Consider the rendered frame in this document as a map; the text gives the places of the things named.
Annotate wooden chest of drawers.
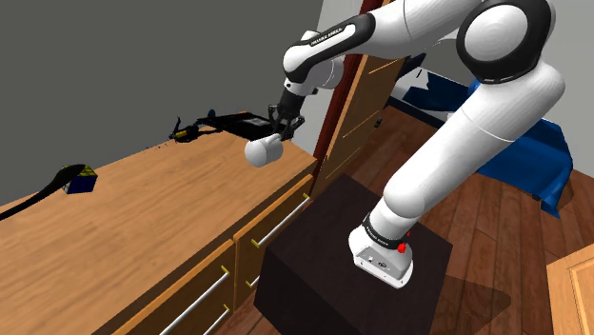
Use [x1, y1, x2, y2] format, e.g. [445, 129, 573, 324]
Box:
[0, 124, 322, 335]

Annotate colourful puzzle cube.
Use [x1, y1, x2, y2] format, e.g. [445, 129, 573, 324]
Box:
[64, 164, 99, 195]

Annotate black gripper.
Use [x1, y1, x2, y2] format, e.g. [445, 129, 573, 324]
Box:
[267, 89, 307, 142]

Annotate white mug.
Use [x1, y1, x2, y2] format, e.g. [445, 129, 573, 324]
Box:
[244, 132, 285, 168]

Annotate dark robot stand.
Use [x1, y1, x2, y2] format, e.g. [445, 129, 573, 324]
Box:
[252, 173, 454, 335]

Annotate black and yellow tool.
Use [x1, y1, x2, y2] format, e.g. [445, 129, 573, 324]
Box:
[168, 116, 202, 144]

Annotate wooden door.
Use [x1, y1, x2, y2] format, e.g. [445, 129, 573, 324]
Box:
[309, 51, 410, 198]

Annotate bed with blue blanket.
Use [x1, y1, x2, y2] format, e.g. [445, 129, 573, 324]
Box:
[388, 52, 575, 219]

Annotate light wooden cabinet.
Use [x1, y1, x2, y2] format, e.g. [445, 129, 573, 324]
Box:
[545, 243, 594, 335]

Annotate black flat tray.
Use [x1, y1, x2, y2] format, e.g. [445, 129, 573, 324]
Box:
[196, 110, 278, 141]

